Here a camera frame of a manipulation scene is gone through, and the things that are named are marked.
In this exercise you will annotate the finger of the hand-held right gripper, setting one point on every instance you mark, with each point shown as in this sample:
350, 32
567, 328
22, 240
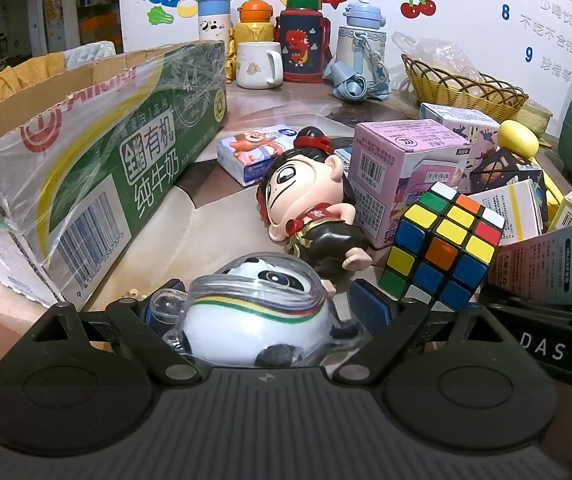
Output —
540, 347

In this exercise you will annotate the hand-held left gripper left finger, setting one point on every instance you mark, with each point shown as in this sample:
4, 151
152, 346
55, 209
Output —
131, 316

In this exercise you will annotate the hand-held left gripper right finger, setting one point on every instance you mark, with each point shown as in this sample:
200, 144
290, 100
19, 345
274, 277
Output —
365, 306

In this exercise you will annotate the light blue white carton box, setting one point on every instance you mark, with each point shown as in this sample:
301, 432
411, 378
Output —
555, 265

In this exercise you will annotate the colourful puzzle cube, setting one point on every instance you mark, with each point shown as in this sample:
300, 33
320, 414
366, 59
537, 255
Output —
440, 245

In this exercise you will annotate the panda toy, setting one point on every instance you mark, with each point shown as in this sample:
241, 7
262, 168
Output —
246, 320

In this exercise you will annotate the pink carton box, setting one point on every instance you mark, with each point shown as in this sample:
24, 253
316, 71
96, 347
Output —
390, 170

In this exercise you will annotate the cartoon doll with black hair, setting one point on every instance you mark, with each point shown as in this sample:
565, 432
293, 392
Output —
306, 180

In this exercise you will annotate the white box with yellow stripe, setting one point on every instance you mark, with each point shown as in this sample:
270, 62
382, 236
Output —
510, 210

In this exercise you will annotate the cardboard box with green print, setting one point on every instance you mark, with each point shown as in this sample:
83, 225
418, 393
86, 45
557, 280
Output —
91, 160

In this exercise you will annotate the dark space print polyhedron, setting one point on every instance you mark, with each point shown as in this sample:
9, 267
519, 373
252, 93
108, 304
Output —
505, 165

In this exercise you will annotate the cartoon print tissue pack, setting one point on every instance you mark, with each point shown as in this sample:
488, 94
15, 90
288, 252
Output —
246, 155

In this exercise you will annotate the lavender white carton box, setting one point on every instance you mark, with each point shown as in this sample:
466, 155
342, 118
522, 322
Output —
455, 120

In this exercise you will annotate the yellow plastic maraca toy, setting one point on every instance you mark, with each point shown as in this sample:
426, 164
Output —
518, 137

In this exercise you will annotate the yellow wicker basket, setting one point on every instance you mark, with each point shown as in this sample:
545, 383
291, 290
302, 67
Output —
465, 97

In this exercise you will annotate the glass bowl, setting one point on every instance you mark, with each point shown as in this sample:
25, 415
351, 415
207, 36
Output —
535, 115

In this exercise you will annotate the clear plastic bag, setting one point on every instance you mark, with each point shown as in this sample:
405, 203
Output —
440, 60

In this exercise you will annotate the white mug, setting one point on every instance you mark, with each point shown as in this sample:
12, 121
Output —
256, 65

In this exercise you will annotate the yellow cloth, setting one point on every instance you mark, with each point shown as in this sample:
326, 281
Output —
16, 75

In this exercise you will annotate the quilted grey chair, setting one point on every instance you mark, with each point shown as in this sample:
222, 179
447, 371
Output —
96, 50

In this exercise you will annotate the navy dinosaur bottle green lid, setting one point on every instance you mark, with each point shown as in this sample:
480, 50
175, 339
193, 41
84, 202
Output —
301, 45

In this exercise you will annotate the stack of orange boxes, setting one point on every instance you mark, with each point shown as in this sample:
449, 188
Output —
98, 27

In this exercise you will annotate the yellow bottle with orange lid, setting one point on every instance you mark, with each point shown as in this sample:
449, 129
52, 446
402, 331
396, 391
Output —
253, 27

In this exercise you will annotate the panda print white bottle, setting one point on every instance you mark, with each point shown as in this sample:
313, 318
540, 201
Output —
213, 20

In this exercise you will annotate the green lettuce wall sticker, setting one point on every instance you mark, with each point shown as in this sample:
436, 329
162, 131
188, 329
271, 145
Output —
160, 16

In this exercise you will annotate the red cherries wall sticker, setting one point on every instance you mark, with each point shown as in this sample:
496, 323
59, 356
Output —
418, 7

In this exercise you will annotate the yellow bowl wall sticker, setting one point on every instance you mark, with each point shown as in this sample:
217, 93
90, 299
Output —
187, 7

